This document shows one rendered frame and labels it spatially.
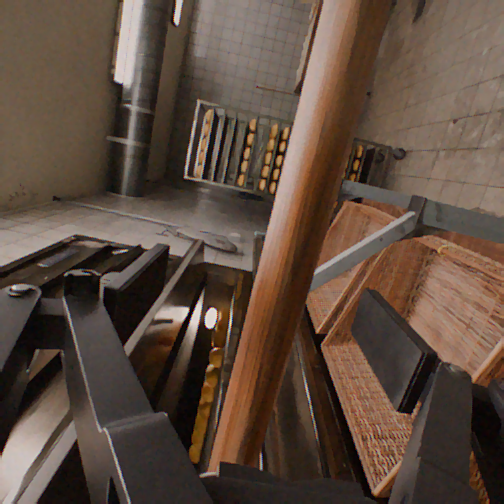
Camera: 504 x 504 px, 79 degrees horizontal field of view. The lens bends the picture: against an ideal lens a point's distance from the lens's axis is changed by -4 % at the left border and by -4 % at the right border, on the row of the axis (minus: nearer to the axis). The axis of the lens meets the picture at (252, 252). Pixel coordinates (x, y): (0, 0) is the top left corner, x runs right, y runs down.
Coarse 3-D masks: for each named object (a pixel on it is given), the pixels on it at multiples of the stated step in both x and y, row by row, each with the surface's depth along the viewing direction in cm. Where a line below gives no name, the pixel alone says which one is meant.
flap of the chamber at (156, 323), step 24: (192, 264) 135; (168, 288) 101; (192, 288) 137; (168, 312) 98; (144, 336) 76; (168, 336) 99; (144, 360) 76; (144, 384) 77; (72, 432) 47; (72, 456) 45; (48, 480) 39; (72, 480) 45
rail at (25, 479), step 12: (180, 264) 125; (168, 276) 111; (72, 420) 49; (60, 432) 47; (48, 444) 44; (36, 456) 42; (48, 456) 43; (36, 468) 41; (24, 480) 39; (12, 492) 37
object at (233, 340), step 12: (240, 276) 167; (240, 288) 152; (240, 300) 139; (240, 312) 129; (240, 324) 119; (228, 336) 113; (228, 348) 103; (228, 360) 97; (228, 372) 91; (228, 384) 87; (216, 420) 74; (216, 432) 70
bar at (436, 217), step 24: (360, 192) 95; (384, 192) 95; (408, 216) 50; (432, 216) 49; (456, 216) 49; (480, 216) 49; (264, 240) 100; (384, 240) 51; (336, 264) 52; (312, 288) 54; (264, 456) 25
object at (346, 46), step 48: (336, 0) 13; (384, 0) 13; (336, 48) 13; (336, 96) 14; (336, 144) 14; (288, 192) 15; (336, 192) 15; (288, 240) 15; (288, 288) 16; (288, 336) 17; (240, 384) 18; (240, 432) 18
